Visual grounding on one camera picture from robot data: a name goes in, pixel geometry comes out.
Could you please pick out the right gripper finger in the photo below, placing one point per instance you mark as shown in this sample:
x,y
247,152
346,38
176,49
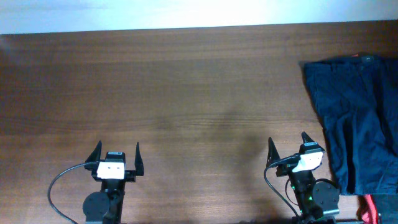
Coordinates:
x,y
273,155
306,138

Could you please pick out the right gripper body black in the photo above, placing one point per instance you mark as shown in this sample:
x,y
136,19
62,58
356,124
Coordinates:
x,y
286,170

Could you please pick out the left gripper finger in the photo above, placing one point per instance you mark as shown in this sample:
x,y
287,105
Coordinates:
x,y
96,154
138,162

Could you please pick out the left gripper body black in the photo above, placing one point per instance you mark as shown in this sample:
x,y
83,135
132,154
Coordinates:
x,y
129,177

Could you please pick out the navy blue shorts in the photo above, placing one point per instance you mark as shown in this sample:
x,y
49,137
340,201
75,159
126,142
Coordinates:
x,y
356,100

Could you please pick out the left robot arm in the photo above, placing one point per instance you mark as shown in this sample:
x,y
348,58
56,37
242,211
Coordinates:
x,y
105,206

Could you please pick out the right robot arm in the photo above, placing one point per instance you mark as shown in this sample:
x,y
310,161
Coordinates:
x,y
317,199

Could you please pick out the red garment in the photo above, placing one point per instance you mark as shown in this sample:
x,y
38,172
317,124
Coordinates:
x,y
370,215

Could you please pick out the dark navy t-shirt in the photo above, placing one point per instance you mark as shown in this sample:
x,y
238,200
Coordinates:
x,y
387,208

